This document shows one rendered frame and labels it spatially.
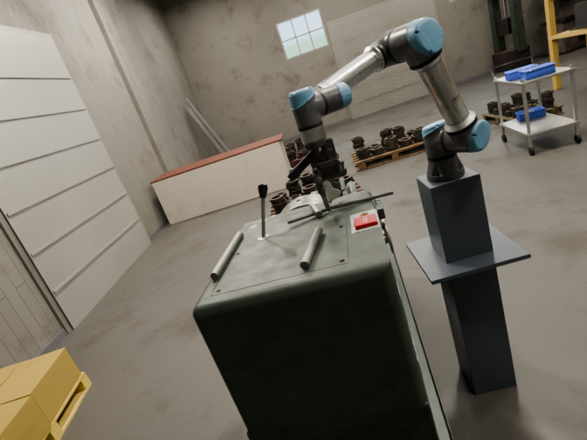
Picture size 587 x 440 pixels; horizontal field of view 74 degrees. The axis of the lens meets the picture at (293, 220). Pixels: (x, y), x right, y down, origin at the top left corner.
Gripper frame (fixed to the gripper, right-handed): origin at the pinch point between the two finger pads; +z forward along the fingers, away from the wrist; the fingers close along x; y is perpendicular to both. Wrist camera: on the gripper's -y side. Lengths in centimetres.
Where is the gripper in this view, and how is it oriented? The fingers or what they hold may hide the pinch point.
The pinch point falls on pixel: (328, 204)
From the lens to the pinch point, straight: 123.9
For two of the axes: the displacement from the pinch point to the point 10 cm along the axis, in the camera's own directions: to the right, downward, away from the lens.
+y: 9.4, -2.6, -2.0
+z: 3.1, 9.0, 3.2
